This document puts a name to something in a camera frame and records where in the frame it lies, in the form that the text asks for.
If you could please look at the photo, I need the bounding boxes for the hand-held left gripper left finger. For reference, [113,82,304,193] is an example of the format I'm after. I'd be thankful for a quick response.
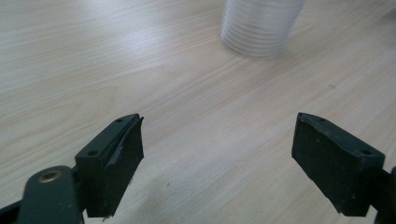
[74,113,145,218]

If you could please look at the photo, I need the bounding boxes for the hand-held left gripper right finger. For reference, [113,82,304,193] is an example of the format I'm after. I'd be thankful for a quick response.
[290,112,386,217]

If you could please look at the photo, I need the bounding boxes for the stack of clear plastic cups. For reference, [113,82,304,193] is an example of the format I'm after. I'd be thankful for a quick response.
[219,0,308,60]

